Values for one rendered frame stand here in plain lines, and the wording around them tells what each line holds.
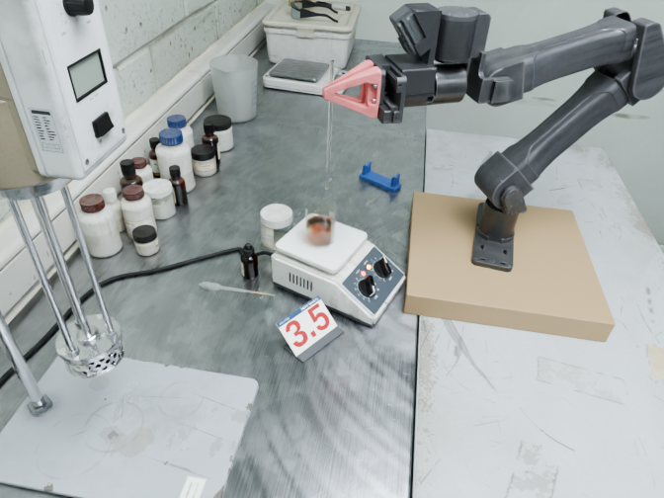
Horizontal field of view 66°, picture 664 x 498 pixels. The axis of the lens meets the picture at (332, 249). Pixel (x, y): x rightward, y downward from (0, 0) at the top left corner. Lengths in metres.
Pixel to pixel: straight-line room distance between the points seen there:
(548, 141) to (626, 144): 1.64
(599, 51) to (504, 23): 1.37
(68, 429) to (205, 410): 0.17
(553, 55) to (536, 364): 0.46
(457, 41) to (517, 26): 1.52
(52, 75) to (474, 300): 0.67
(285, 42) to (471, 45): 1.19
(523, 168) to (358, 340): 0.39
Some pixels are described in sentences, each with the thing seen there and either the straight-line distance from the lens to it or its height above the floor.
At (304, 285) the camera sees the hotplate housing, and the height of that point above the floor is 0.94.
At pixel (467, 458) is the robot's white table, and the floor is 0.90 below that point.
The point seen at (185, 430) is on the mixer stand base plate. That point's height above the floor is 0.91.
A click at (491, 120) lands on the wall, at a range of 2.38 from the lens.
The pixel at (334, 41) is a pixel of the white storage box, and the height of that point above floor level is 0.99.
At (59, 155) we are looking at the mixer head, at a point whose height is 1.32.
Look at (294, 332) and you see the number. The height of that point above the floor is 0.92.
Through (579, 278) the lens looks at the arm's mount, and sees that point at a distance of 0.98.
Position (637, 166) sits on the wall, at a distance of 2.62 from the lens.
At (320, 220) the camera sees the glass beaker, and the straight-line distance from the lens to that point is 0.81.
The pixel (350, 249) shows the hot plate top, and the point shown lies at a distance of 0.84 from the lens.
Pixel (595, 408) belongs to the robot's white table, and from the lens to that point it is 0.84.
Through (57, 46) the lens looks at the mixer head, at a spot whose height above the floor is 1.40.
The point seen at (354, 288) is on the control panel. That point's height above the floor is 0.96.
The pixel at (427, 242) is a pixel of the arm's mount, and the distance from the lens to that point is 0.96.
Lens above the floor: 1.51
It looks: 38 degrees down
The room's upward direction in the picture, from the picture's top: 3 degrees clockwise
